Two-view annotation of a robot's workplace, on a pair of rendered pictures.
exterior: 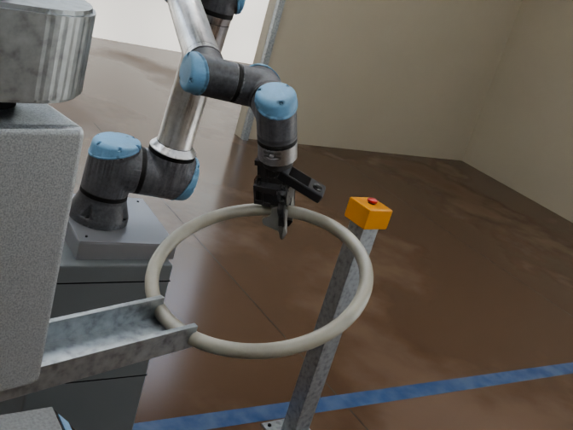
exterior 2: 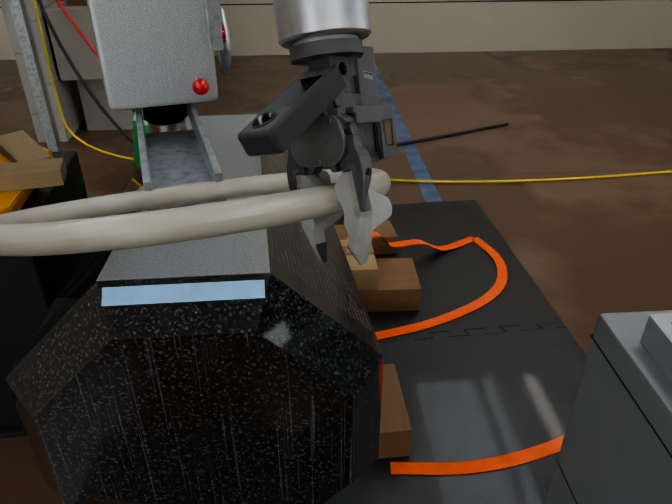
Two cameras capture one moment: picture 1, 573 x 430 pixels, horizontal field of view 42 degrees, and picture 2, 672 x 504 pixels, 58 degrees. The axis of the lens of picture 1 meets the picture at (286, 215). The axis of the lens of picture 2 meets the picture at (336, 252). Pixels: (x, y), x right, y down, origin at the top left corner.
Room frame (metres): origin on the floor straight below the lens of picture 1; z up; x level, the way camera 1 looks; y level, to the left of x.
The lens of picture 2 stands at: (1.96, -0.44, 1.57)
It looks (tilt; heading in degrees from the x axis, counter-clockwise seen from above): 32 degrees down; 123
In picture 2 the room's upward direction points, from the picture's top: straight up
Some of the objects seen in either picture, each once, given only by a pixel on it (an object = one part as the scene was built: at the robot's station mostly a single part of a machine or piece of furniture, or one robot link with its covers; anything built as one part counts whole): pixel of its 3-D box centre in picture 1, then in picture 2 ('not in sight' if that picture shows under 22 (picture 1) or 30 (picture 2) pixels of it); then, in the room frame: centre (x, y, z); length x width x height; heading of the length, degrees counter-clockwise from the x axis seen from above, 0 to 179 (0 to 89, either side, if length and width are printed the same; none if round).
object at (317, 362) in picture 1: (329, 326); not in sight; (2.61, -0.29, 0.54); 0.20 x 0.20 x 1.09; 40
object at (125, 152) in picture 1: (113, 164); not in sight; (2.16, 0.56, 1.10); 0.17 x 0.15 x 0.18; 116
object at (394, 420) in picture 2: not in sight; (383, 409); (1.32, 0.83, 0.07); 0.30 x 0.12 x 0.12; 129
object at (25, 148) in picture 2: not in sight; (22, 148); (0.08, 0.56, 0.80); 0.20 x 0.10 x 0.05; 170
